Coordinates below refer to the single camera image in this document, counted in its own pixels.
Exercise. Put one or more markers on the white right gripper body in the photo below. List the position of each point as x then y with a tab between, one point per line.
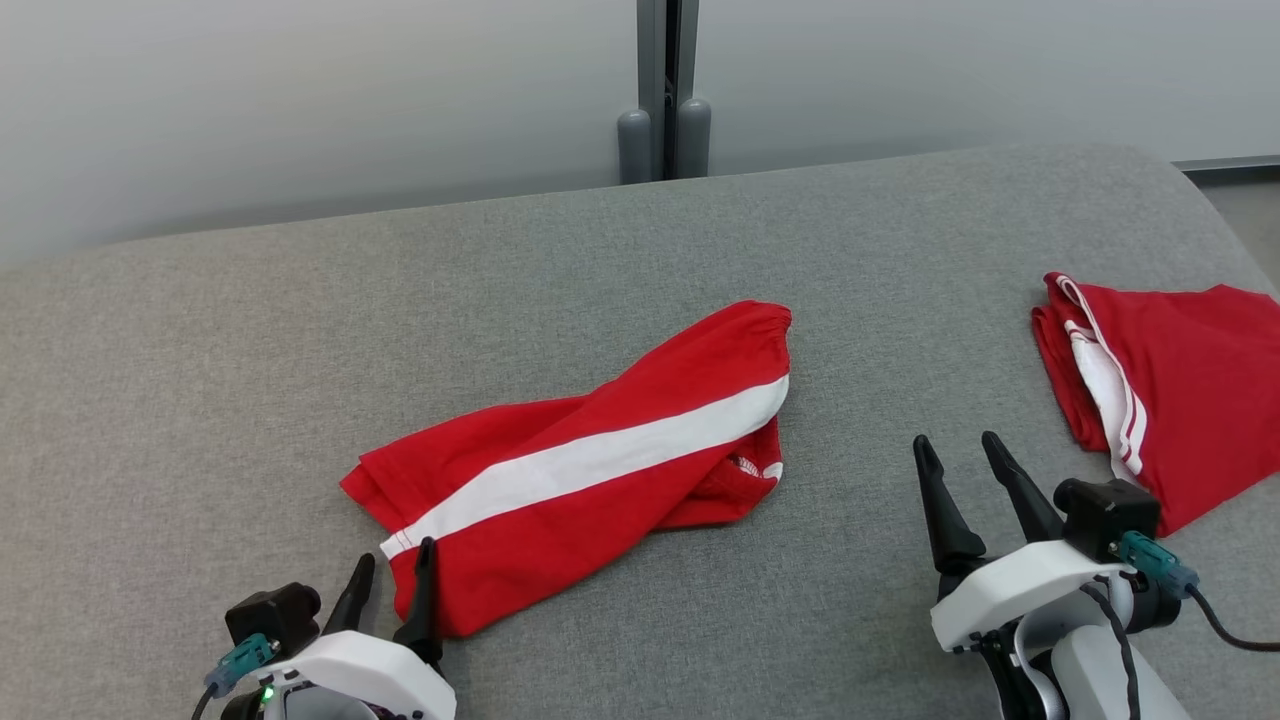
1010	590

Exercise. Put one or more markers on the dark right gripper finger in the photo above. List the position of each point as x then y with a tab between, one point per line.
948	530
1025	505

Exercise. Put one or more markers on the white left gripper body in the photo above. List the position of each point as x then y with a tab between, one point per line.
380	665

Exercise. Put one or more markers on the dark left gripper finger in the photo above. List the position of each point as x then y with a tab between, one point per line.
424	610
352	600

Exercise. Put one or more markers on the red shorts white stripe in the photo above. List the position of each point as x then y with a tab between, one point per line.
520	560

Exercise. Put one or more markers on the red white basketball jersey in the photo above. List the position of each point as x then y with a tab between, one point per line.
1200	380

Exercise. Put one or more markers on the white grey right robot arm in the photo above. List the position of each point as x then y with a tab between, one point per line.
1090	680

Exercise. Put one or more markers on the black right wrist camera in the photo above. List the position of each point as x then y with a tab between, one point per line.
1105	515

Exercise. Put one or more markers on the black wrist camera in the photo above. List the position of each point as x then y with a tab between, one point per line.
270	615
1105	515

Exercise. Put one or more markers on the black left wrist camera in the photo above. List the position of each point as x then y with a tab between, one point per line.
270	615

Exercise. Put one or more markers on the teal left camera connector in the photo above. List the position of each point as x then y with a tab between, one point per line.
240	662

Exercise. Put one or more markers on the teal camera connector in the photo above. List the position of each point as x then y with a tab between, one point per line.
240	662
1155	560

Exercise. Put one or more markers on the teal right camera connector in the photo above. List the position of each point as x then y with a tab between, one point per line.
1155	560

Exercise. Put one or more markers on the grey partition base rail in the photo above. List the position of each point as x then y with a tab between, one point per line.
1230	163

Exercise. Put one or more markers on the grey metal partition post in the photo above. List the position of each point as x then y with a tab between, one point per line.
655	60

